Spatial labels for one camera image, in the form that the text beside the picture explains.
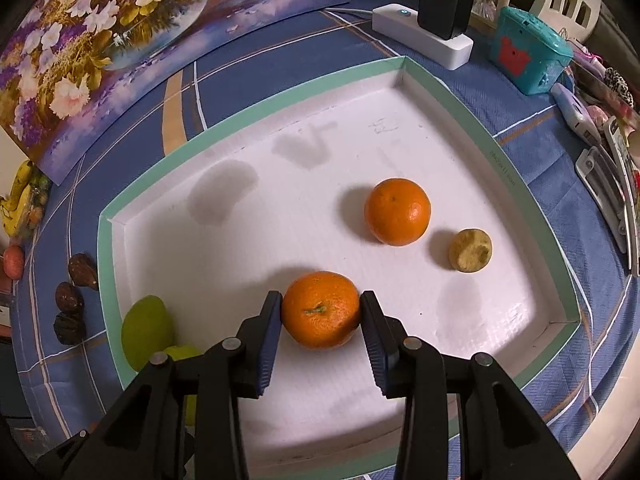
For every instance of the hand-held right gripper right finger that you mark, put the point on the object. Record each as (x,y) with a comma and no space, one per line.
(376,365)

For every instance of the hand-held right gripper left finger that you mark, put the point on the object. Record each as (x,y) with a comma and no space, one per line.
(270,345)

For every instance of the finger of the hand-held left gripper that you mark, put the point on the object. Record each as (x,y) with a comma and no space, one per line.
(70,455)

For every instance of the orange mandarin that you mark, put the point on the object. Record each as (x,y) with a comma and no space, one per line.
(320,317)
(397,211)

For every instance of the green jujube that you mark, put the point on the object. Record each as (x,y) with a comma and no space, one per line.
(145,332)
(181,351)

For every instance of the white tray with green rim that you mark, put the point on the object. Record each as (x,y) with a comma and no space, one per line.
(300,200)

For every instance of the small brown bitten fruit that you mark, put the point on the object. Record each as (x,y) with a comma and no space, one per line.
(470,250)

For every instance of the dark pear-shaped dried date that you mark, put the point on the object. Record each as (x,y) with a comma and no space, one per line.
(82,270)

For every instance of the red apple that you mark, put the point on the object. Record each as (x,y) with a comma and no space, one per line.
(14,262)

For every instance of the yellow banana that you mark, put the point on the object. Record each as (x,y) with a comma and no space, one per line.
(10,217)
(22,180)

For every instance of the white flat remote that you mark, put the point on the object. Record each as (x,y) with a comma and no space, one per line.
(602,185)

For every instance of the white handheld device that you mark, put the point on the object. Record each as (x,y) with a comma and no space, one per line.
(575,112)

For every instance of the flower painting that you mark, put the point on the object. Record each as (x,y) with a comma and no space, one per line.
(125,35)

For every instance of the white power strip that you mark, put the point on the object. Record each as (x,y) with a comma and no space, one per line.
(400,22)

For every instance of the teal plastic box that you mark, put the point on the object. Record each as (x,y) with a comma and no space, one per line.
(535,45)

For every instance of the black charger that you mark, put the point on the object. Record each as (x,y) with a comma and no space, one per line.
(445,5)

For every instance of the leopard print item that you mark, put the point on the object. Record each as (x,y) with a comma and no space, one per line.
(615,85)

